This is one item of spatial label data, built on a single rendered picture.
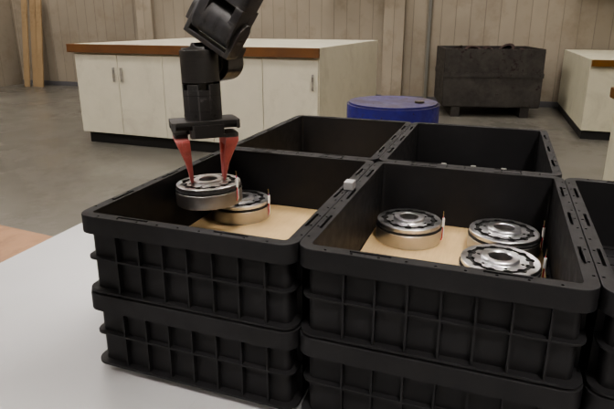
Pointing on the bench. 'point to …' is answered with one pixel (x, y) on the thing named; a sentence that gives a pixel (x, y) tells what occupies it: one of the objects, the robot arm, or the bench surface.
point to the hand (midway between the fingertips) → (207, 175)
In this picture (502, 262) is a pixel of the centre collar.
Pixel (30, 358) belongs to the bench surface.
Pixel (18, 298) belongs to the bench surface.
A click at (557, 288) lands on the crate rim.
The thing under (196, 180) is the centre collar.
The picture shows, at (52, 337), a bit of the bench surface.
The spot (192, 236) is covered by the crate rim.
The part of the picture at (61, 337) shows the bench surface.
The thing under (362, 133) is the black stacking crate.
